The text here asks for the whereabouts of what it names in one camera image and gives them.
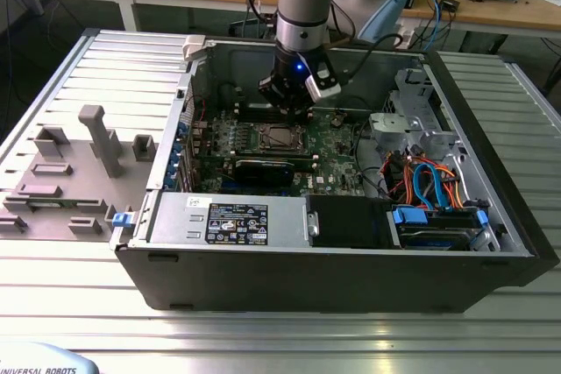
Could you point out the silver CPU chip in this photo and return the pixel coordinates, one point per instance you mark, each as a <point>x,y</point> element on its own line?
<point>281,138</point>

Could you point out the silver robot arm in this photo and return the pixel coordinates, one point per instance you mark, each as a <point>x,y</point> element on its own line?
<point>302,2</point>

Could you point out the green motherboard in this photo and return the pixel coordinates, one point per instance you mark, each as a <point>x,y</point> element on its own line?
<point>333,159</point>

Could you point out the black graphics card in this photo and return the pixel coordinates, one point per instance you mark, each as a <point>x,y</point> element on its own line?
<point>263,172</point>

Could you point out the beige case latch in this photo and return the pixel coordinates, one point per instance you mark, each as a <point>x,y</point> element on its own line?
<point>193,46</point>

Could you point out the white labelled box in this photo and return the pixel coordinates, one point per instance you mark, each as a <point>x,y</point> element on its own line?
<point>405,37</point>

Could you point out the silver metal drive cage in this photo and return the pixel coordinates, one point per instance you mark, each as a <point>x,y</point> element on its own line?
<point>416,107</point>

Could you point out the grey power supply unit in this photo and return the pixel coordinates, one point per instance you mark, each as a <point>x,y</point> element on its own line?
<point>175,220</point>

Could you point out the hard disk in blue carrier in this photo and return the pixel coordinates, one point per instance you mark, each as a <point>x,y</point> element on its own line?
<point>409,218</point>

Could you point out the small black box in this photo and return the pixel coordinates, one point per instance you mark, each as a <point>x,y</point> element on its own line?
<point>450,4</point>

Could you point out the black PC case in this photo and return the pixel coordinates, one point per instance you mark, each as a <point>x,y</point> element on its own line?
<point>307,277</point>

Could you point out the blue plastic clip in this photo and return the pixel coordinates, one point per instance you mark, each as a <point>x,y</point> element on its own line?
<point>122,220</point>

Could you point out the grey parts rack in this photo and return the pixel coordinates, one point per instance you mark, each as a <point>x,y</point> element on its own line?
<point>87,190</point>

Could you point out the green RAM stick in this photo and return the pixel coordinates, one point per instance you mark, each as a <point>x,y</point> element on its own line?
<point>44,205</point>

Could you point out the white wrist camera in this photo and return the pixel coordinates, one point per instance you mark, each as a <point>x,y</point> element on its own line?
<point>324,87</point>

